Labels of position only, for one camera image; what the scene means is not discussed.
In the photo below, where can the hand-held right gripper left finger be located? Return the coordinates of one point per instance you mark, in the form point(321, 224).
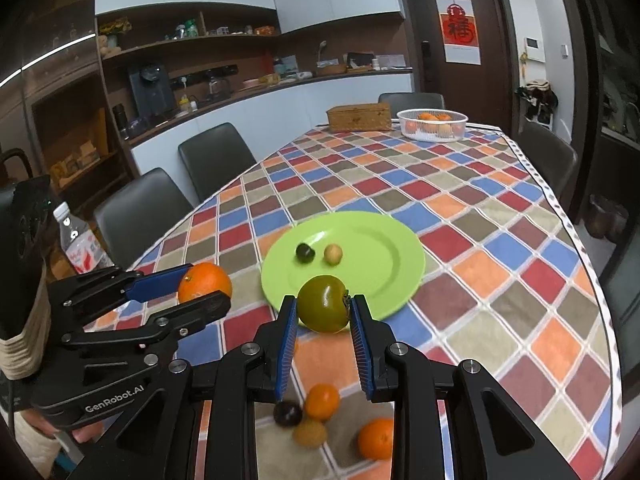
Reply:
point(284, 355)

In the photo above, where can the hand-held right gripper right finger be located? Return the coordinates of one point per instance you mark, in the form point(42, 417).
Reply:
point(361, 355)

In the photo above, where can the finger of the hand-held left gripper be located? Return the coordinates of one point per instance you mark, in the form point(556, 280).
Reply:
point(200, 310)
point(155, 282)

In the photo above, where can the large orange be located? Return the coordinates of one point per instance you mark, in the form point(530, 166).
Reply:
point(210, 280)

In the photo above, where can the green persimmon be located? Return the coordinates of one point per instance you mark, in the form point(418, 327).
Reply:
point(322, 305)

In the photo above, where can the green plate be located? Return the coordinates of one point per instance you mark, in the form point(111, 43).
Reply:
point(375, 260)

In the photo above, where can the person's left forearm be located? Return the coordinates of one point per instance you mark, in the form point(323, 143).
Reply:
point(32, 440)

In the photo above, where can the person's left hand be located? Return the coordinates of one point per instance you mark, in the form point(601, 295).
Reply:
point(87, 431)

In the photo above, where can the dark round fruit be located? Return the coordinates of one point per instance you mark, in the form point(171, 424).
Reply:
point(288, 414)

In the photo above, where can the small mandarin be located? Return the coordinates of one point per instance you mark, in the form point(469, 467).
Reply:
point(322, 401)

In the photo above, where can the dark leather chair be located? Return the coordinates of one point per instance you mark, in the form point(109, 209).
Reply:
point(215, 155)
point(135, 210)
point(410, 100)
point(547, 155)

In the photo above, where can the brown kiwi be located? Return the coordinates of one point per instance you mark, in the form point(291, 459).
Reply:
point(310, 434)

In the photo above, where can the clear water bottle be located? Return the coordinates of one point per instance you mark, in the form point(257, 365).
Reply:
point(80, 245)

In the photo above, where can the medium orange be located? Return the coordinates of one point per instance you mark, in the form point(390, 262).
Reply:
point(376, 439)

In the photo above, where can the small dark fruit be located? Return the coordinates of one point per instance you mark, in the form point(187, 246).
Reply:
point(304, 253)

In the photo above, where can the small tan fruit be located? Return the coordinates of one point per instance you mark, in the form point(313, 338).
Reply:
point(332, 254)

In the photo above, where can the dark thermos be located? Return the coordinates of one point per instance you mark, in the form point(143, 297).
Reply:
point(120, 120)

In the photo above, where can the black coffee machine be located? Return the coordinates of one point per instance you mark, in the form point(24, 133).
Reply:
point(150, 92)

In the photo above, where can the plate of fruit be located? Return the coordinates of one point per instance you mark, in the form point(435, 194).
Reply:
point(262, 80)

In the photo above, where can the white plastic basket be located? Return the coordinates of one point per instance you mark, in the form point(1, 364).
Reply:
point(432, 132)

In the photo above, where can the wicker box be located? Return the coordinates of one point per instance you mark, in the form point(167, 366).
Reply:
point(357, 117)

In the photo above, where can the orange in basket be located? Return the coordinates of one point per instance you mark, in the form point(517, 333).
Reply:
point(427, 116)
point(443, 116)

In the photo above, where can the sunflower bouquet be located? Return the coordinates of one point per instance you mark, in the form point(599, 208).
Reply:
point(115, 26)

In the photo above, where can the round wicker basket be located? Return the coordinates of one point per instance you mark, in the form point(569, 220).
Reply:
point(331, 69)

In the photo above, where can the dark metal pot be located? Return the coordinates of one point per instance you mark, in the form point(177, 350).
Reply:
point(607, 217)

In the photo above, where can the brown door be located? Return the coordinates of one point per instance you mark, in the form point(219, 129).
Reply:
point(495, 85)

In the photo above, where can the shoe rack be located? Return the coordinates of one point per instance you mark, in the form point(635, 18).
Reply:
point(537, 100)

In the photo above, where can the white intercom panel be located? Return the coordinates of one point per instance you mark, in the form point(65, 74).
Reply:
point(532, 49)

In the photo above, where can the red wall calendar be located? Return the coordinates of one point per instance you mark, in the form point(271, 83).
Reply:
point(458, 35)

